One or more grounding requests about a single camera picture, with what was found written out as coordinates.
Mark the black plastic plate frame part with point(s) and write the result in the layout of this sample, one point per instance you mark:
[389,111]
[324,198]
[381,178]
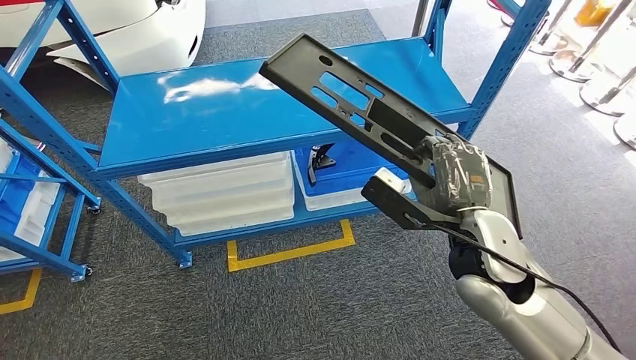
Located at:
[293,64]

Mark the blue metal shelf rack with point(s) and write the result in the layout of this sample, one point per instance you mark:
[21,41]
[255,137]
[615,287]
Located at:
[223,114]
[49,168]

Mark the white bin with blue insert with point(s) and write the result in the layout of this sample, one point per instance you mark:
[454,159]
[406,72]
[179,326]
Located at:
[348,164]
[17,198]

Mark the dark metal pole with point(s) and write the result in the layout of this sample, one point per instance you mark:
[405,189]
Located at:
[421,17]

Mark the white car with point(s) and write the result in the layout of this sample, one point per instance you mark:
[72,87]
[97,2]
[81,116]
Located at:
[124,39]

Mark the large white plastic tray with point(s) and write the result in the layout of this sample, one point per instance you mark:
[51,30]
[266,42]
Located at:
[5,156]

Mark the orange yellow object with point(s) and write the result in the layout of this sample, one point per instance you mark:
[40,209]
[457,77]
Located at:
[594,12]

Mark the black bracket part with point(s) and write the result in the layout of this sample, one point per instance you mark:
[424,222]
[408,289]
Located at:
[318,161]

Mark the black right wrist camera bracket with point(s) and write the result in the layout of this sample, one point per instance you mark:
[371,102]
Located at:
[392,201]

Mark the chrome stanchion post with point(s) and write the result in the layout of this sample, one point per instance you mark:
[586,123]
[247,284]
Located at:
[606,97]
[627,131]
[549,44]
[571,69]

